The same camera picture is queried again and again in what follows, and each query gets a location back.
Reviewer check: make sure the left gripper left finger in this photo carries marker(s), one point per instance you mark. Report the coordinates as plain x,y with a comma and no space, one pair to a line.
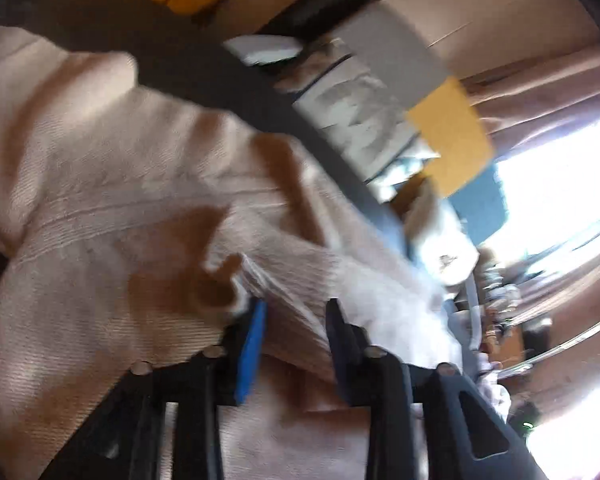
170,412

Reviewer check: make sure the beige knit sweater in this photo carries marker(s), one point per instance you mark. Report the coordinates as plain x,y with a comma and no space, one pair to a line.
137,224

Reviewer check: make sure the white knit garment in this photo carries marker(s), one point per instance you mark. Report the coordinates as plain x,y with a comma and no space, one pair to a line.
487,383

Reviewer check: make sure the deer print cushion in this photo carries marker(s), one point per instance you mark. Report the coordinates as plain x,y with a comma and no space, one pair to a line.
437,238

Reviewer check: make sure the grey yellow blue sofa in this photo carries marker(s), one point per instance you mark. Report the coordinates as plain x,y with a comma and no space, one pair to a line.
434,100

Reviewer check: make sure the patterned window curtain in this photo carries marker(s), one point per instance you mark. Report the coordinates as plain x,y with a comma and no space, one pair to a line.
530,103

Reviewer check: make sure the tiger print cushion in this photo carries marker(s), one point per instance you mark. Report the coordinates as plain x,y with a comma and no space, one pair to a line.
357,114

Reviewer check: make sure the black padded table mat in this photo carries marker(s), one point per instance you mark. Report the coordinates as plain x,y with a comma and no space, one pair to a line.
173,58

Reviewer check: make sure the black rolled mat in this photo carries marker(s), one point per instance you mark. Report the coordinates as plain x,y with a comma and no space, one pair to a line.
308,20

